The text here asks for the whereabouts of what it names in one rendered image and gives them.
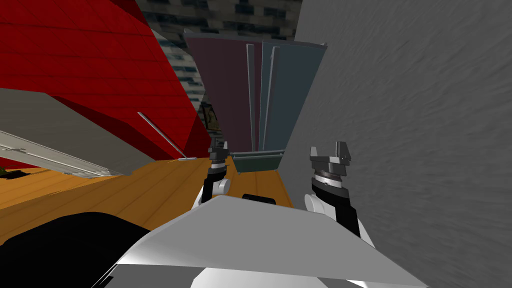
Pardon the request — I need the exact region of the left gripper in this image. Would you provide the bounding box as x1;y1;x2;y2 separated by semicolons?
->
207;138;230;166

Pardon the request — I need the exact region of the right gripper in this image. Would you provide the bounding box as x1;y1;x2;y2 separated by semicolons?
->
309;141;352;178

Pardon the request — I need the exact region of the dark green fridge drawer front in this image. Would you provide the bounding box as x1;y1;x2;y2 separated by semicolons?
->
231;149;286;175

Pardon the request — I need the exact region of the red cupboard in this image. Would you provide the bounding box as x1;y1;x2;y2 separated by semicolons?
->
0;0;213;170

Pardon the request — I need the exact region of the dark two-door fridge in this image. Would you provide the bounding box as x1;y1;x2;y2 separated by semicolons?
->
183;28;329;175

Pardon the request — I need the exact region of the silver bar cupboard handle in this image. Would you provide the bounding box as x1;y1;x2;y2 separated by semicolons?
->
137;111;188;159

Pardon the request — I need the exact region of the maroon fridge door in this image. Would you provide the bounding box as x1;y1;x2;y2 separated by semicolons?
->
184;33;264;153

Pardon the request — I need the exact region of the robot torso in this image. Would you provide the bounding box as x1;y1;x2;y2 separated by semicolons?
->
91;193;430;288

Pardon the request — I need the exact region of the grey bar fridge handle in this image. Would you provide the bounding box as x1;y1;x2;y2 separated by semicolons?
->
261;45;281;152
245;43;257;153

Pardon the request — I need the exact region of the blue-grey fridge door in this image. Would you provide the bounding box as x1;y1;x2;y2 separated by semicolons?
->
257;39;329;153

